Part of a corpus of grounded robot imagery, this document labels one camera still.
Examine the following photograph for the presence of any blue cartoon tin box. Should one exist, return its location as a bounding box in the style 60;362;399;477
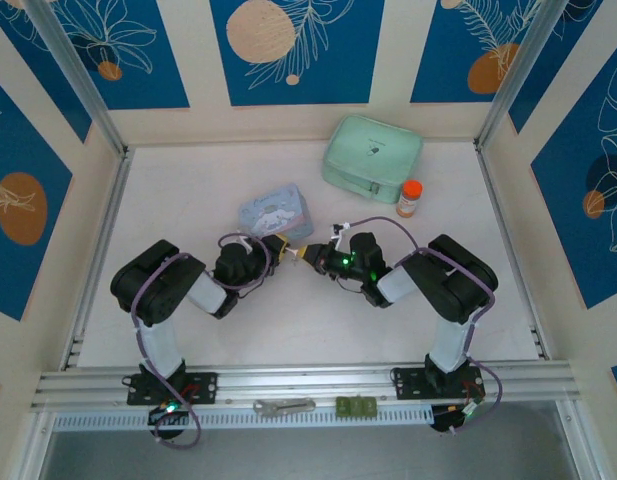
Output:
237;182;315;240

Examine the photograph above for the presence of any orange capped small bottle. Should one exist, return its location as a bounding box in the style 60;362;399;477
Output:
396;179;424;219

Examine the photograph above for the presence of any mint green zipper pouch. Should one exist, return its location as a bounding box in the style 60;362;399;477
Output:
321;115;423;205

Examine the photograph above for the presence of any silver wrench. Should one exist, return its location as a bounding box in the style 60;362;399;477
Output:
252;398;317;417

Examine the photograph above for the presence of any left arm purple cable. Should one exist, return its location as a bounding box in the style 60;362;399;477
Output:
130;232;269;449

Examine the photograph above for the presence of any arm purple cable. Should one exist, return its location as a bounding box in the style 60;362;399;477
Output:
332;215;504;436
130;232;269;449

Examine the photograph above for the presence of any aluminium mounting rail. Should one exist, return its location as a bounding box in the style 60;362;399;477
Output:
30;362;577;412

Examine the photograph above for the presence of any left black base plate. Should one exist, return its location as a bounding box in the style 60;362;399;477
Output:
125;369;219;406

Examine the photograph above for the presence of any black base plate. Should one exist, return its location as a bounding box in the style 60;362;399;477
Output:
125;369;219;406
391;367;487;401

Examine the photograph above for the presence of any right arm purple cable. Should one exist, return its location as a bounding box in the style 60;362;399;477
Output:
332;215;504;436

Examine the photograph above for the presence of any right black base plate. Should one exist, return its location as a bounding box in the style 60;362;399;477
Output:
391;367;487;401

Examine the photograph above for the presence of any aluminium table side rail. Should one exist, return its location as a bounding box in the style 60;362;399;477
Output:
62;147;135;371
475;142;553;362

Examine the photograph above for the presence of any white slotted cable duct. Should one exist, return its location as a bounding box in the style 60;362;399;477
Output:
52;404;434;432

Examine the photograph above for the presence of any aluminium frame post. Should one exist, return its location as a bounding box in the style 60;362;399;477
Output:
25;0;130;156
475;0;574;150

